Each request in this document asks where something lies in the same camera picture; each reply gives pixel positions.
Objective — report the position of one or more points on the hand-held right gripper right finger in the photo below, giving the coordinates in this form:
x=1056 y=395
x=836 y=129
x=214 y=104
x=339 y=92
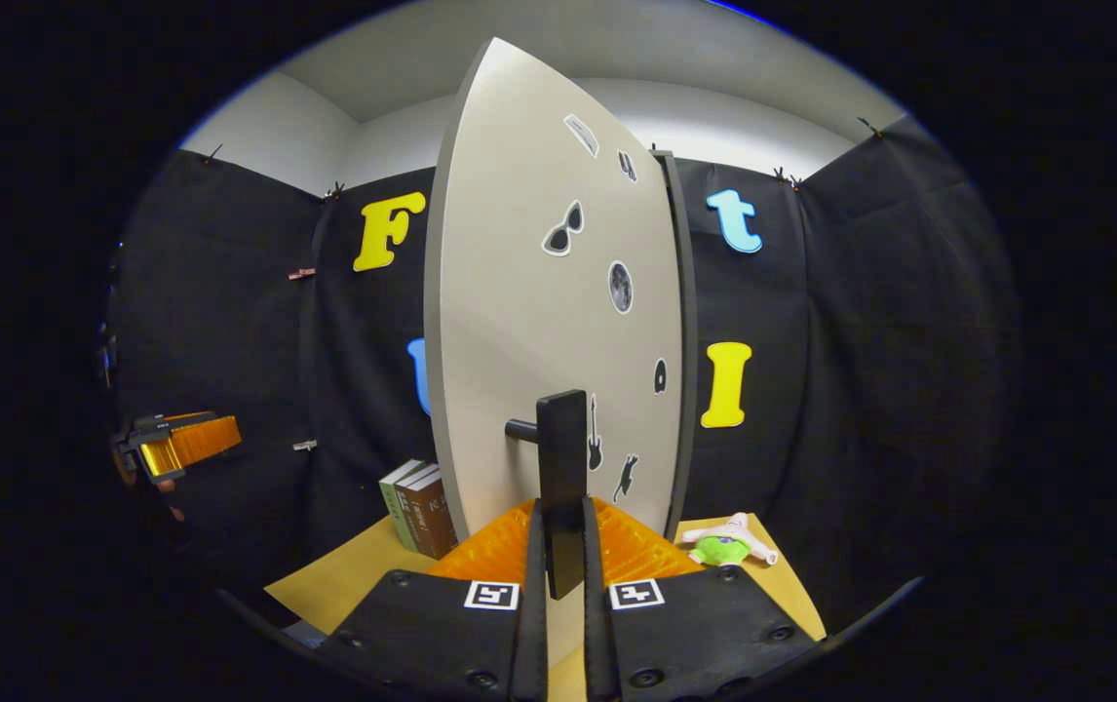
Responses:
x=705 y=634

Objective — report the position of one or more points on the beige cabinet door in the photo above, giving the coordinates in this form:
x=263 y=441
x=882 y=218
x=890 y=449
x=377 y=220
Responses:
x=519 y=331

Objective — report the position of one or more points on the pink green plush toy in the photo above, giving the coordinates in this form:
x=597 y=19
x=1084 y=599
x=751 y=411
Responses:
x=722 y=548

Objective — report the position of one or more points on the dark grey cabinet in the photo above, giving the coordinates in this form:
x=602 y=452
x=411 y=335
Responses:
x=688 y=341

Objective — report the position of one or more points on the brown book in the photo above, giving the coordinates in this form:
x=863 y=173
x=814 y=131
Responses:
x=437 y=522
x=409 y=522

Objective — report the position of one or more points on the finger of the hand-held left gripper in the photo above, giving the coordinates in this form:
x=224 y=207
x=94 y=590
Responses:
x=173 y=424
x=198 y=444

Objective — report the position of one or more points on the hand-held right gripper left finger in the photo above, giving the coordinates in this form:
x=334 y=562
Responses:
x=422 y=634

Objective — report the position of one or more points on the black backdrop cloth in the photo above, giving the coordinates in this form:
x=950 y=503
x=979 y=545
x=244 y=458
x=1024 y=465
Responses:
x=861 y=341

